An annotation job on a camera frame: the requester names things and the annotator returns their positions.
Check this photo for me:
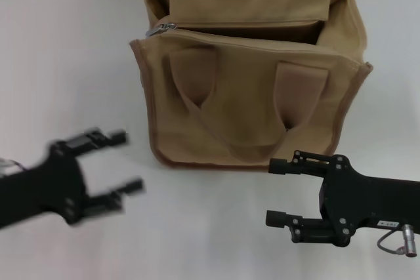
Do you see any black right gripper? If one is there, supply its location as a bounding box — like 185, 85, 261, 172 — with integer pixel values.
265, 150, 420, 248

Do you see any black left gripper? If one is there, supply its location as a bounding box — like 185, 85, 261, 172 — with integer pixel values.
0, 127, 146, 228

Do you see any khaki canvas food bag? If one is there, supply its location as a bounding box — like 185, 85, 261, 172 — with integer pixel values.
129, 0, 375, 173

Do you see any silver metal zipper slider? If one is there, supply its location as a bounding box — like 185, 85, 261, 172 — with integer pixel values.
145, 22, 179, 38

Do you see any left gripper cable with plugs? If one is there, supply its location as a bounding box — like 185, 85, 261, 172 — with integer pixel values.
0, 157, 26, 176

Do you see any gripper cable with plugs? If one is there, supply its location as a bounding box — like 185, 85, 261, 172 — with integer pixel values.
376, 223, 417, 258
0, 157, 26, 176

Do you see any right gripper cable with plugs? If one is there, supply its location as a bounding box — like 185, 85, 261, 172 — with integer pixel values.
376, 223, 417, 258

